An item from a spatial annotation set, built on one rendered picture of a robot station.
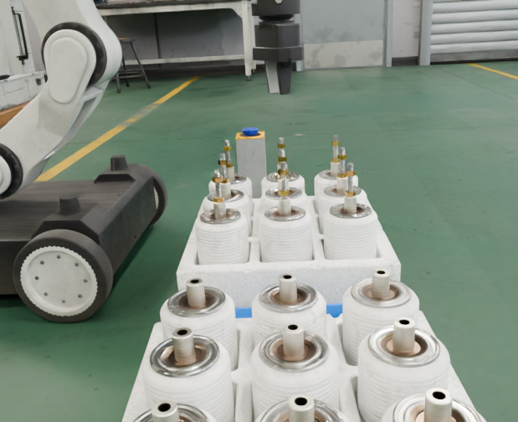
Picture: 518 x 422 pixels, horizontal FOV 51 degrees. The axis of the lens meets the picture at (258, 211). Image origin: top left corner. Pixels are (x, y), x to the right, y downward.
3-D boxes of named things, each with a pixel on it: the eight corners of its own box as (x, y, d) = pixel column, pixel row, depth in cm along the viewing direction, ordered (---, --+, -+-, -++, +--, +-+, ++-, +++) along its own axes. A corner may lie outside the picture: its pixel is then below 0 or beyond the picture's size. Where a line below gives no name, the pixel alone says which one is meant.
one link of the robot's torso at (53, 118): (-59, 177, 127) (53, 12, 113) (-13, 156, 146) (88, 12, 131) (-3, 219, 130) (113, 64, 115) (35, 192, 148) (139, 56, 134)
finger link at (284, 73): (276, 95, 102) (274, 60, 100) (290, 93, 103) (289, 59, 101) (281, 95, 100) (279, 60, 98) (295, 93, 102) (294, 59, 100)
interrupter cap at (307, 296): (259, 316, 67) (259, 311, 67) (259, 287, 74) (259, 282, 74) (320, 313, 67) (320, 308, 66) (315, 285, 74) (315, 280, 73)
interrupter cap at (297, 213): (300, 223, 95) (300, 220, 95) (259, 222, 97) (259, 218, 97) (310, 209, 102) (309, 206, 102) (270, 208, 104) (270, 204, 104)
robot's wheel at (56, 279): (22, 325, 117) (2, 238, 110) (32, 312, 121) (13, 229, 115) (113, 323, 115) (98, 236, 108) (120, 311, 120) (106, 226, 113)
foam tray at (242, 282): (186, 359, 101) (176, 272, 95) (208, 267, 138) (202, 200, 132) (397, 352, 100) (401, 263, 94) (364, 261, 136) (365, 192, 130)
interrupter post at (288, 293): (279, 305, 69) (278, 281, 68) (279, 295, 71) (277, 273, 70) (298, 304, 69) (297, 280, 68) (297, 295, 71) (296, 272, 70)
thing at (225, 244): (212, 290, 112) (204, 207, 105) (258, 294, 109) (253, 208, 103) (195, 315, 103) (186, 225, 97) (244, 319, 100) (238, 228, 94)
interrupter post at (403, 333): (394, 355, 58) (395, 328, 57) (389, 342, 60) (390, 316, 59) (417, 354, 58) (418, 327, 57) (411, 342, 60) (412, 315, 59)
